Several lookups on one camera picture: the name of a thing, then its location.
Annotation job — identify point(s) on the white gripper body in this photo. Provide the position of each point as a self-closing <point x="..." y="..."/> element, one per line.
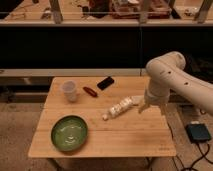
<point x="156" y="98"/>

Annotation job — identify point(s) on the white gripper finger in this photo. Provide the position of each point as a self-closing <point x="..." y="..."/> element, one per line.
<point x="143" y="107"/>

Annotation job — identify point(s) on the green ceramic bowl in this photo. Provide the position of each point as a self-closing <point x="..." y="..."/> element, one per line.
<point x="69" y="133"/>

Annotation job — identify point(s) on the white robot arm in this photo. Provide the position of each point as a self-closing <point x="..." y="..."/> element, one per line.
<point x="166" y="73"/>

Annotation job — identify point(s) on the black rectangular device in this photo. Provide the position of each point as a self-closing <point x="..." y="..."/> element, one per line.
<point x="105" y="83"/>

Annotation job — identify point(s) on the red small object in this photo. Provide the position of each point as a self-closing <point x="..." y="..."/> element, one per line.
<point x="90" y="91"/>

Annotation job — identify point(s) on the black foot pedal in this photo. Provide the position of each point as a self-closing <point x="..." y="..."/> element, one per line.
<point x="198" y="133"/>

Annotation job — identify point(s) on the wooden table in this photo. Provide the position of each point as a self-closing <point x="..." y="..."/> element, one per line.
<point x="132" y="134"/>

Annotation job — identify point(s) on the long workbench shelf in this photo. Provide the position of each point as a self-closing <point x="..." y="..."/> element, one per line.
<point x="87" y="13"/>

